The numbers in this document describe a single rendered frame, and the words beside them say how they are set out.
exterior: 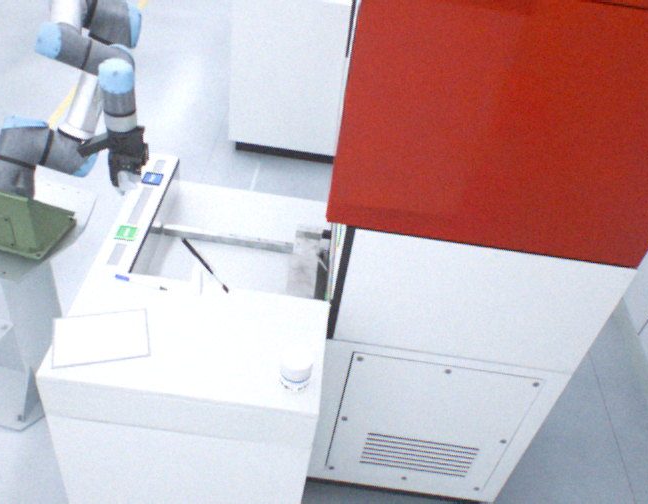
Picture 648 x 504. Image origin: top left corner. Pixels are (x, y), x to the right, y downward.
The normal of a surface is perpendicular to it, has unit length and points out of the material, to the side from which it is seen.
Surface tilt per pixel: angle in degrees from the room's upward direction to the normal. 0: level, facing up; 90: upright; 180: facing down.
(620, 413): 0
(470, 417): 90
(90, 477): 90
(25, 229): 90
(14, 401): 0
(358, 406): 90
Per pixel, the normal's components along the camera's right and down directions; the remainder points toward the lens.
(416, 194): -0.08, 0.66
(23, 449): 0.12, -0.74
